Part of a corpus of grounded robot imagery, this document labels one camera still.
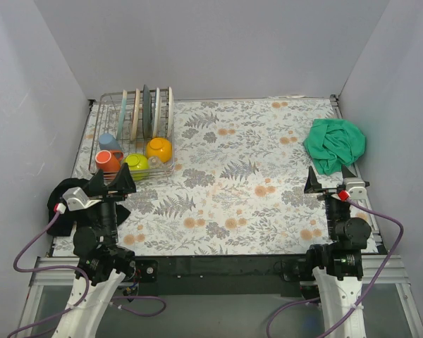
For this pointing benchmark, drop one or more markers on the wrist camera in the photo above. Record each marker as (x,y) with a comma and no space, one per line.
(76,199)
(356,188)

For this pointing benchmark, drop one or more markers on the light blue cup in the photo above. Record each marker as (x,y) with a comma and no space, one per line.
(108,142)

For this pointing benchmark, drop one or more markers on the floral table mat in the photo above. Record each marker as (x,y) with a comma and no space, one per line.
(239,170)

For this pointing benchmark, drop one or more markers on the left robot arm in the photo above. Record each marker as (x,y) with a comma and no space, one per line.
(102,264)

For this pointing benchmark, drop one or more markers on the clear plastic glass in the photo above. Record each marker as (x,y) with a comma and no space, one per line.
(155,163)

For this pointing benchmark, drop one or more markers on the white black striped plate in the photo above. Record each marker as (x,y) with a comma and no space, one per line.
(170,105)

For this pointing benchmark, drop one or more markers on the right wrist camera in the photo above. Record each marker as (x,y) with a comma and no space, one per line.
(356,188)

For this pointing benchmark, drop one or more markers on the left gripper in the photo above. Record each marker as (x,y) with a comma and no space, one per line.
(111,195)

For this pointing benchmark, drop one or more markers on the yellow orange bowl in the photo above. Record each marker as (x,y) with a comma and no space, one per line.
(159,147)

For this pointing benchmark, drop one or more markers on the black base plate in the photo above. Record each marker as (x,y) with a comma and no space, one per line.
(225,275)

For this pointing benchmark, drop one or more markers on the dark patterned plate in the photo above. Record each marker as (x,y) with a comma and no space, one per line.
(147,113)

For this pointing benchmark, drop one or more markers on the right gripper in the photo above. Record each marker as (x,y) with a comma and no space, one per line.
(330,191)

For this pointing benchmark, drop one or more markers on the green cloth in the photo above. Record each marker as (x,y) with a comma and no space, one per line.
(332,143)

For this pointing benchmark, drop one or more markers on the aluminium frame rail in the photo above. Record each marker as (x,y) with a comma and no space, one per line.
(390,309)

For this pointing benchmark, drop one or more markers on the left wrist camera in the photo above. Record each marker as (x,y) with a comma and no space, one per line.
(76,199)

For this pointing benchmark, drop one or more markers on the white teal rimmed plate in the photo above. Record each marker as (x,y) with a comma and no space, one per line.
(157,112)

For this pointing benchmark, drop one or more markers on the metal wire dish rack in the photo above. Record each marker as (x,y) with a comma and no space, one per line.
(106,121)

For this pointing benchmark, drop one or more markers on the light blue beige plate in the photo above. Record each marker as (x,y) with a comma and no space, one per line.
(121,116)

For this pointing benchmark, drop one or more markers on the orange mug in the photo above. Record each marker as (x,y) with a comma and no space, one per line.
(109,160)

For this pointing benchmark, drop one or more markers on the lime green bowl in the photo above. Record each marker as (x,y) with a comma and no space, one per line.
(138,165)

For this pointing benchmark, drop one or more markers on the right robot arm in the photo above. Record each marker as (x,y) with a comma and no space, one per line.
(337,267)

